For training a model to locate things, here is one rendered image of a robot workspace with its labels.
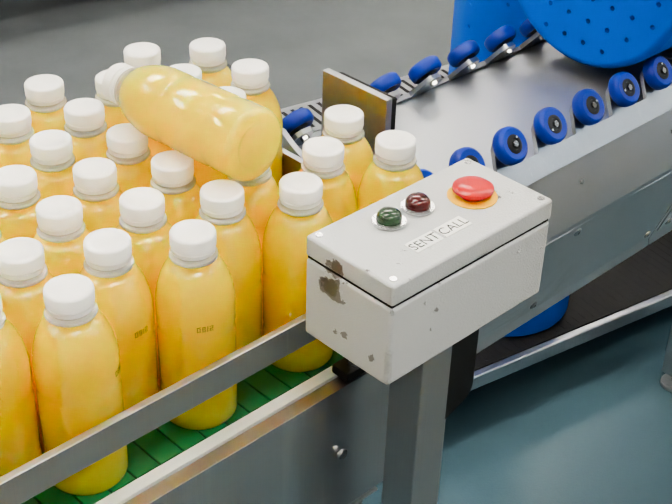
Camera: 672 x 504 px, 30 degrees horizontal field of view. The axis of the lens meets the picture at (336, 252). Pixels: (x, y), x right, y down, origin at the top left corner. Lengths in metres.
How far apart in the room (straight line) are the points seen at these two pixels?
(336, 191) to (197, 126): 0.15
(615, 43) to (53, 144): 0.79
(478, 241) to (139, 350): 0.30
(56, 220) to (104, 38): 3.04
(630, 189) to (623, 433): 0.98
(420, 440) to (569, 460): 1.33
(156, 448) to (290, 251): 0.21
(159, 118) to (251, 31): 3.00
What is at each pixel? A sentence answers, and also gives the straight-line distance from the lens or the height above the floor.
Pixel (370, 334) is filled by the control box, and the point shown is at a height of 1.04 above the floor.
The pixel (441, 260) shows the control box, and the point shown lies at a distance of 1.00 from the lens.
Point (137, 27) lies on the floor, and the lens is 4.17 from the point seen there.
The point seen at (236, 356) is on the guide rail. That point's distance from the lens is 1.09.
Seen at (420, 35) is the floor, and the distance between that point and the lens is 4.13.
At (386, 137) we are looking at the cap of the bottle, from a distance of 1.19.
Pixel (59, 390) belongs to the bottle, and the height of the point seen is 1.02.
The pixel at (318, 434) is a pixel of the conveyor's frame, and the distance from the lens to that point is 1.20.
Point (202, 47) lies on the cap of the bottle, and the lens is 1.37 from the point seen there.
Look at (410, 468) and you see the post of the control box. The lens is 1.20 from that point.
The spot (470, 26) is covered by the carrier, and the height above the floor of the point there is 0.78.
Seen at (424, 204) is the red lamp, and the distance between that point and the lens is 1.06.
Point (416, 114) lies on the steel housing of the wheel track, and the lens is 1.60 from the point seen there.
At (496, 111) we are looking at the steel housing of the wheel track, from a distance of 1.62.
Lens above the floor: 1.65
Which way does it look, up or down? 34 degrees down
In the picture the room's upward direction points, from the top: 2 degrees clockwise
